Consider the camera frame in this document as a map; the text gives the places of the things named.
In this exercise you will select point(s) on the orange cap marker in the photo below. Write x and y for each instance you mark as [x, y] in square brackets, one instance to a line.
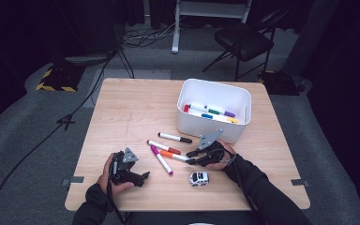
[175, 156]

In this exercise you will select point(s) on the light blue cap marker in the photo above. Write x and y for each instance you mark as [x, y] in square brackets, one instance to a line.
[206, 116]

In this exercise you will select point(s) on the grey tape strip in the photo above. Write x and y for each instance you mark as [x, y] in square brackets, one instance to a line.
[76, 179]
[300, 182]

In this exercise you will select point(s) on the white plastic bin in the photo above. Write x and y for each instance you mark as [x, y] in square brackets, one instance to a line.
[197, 129]

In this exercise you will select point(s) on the purple cap marker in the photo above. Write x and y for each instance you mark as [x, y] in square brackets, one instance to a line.
[229, 114]

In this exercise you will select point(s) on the dark green cap marker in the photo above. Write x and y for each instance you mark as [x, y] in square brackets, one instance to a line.
[214, 111]

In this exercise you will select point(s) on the person's right hand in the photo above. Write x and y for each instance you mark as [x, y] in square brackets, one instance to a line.
[231, 154]

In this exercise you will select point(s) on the black cap marker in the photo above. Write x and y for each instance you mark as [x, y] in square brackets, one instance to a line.
[173, 137]

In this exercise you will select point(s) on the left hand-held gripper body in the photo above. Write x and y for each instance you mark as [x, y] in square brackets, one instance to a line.
[122, 173]

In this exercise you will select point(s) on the white metal stand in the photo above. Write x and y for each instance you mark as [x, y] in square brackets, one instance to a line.
[175, 31]

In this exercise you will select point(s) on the red cap marker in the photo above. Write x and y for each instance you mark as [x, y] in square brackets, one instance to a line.
[186, 108]

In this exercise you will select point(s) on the yellow cap marker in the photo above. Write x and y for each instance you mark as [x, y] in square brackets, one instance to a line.
[232, 119]

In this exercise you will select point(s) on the magenta cap marker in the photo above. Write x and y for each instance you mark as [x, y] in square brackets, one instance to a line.
[162, 161]

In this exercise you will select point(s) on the white toy car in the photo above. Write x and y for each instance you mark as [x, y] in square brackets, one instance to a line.
[199, 178]

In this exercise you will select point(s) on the brown cap marker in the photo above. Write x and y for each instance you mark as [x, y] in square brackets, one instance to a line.
[162, 146]

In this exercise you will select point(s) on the black base with yellow mark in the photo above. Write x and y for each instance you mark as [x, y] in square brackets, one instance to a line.
[279, 84]

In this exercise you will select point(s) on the grey pillar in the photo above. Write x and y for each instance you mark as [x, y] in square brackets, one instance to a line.
[312, 31]

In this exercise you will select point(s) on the yellow black striped base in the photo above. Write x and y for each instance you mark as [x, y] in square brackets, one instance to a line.
[61, 78]

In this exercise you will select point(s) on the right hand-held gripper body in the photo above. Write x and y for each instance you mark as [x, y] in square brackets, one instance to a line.
[212, 154]

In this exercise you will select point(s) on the grey round stand base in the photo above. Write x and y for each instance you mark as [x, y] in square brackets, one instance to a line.
[87, 59]

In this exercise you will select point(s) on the person's left hand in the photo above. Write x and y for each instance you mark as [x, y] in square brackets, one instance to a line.
[104, 178]

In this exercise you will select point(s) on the person's dark lap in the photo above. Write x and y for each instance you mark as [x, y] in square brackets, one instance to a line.
[168, 218]

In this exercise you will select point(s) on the black folding chair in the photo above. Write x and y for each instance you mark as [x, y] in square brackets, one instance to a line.
[243, 40]

